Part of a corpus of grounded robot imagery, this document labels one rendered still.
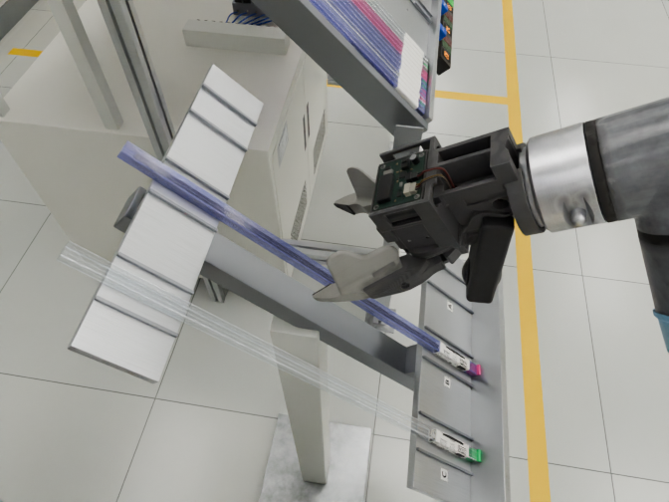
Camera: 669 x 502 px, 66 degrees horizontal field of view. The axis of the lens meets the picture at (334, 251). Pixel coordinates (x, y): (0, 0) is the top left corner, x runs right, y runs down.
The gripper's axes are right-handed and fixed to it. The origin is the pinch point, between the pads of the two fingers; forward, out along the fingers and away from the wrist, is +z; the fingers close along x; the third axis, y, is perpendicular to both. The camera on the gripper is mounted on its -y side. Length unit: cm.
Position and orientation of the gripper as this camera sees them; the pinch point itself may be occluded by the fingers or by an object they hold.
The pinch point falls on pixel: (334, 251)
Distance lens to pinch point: 51.5
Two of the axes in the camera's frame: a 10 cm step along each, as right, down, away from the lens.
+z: -8.3, 1.9, 5.3
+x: -1.8, 8.1, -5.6
